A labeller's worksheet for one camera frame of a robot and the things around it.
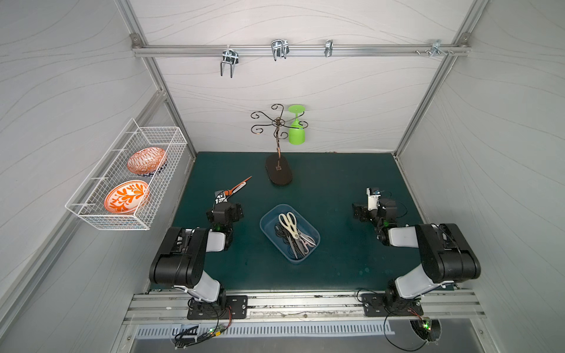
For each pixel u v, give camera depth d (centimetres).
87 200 56
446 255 47
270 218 92
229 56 78
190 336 70
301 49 77
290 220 90
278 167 112
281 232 88
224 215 72
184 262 44
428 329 71
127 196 64
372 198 85
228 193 104
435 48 77
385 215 74
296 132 99
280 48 76
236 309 74
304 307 75
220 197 81
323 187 106
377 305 73
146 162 72
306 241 88
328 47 74
